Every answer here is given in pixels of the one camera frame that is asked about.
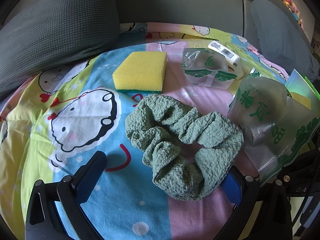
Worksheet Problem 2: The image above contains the large clear tea bag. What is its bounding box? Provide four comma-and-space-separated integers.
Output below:
227, 69, 319, 185

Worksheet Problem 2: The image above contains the green fabric scrunchie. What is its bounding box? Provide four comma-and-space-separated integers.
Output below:
125, 94, 244, 201

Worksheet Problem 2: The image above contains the small clear tea bag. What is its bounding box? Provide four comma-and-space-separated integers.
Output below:
182, 48, 237, 89

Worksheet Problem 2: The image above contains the white tissue pack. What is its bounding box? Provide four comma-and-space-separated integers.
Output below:
208, 41, 244, 80

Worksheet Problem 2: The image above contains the yellow sponge one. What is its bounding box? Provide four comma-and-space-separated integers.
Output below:
112, 51, 167, 92

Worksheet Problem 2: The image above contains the green cardboard box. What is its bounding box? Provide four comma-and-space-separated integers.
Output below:
285, 69, 319, 115

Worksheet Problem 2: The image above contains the cartoon print bed sheet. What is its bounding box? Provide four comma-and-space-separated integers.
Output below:
1, 23, 289, 239

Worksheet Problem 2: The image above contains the grey pillow right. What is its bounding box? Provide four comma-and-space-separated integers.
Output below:
250, 0, 319, 82

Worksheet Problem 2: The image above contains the grey pillow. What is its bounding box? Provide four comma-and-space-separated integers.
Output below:
1, 0, 120, 98
250, 0, 319, 82

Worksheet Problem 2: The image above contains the grey sofa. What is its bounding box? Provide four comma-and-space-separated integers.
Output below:
0, 0, 320, 83

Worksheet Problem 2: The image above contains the plush toys pile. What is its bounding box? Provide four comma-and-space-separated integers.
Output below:
282, 0, 315, 37

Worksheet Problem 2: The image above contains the grey pillow left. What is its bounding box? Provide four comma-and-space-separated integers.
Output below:
1, 0, 120, 98

